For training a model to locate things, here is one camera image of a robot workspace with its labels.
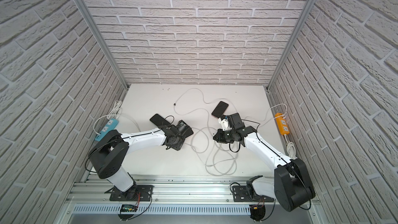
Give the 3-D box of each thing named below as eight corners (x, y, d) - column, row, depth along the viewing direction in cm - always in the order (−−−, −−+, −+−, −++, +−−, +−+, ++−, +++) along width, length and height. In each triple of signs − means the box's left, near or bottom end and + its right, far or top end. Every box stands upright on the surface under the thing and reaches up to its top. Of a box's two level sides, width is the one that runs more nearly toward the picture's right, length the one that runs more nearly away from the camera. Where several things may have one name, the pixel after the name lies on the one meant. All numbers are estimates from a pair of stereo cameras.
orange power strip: (280, 134, 98) (282, 132, 96) (273, 114, 108) (275, 112, 106) (289, 134, 98) (291, 133, 96) (282, 114, 108) (283, 112, 106)
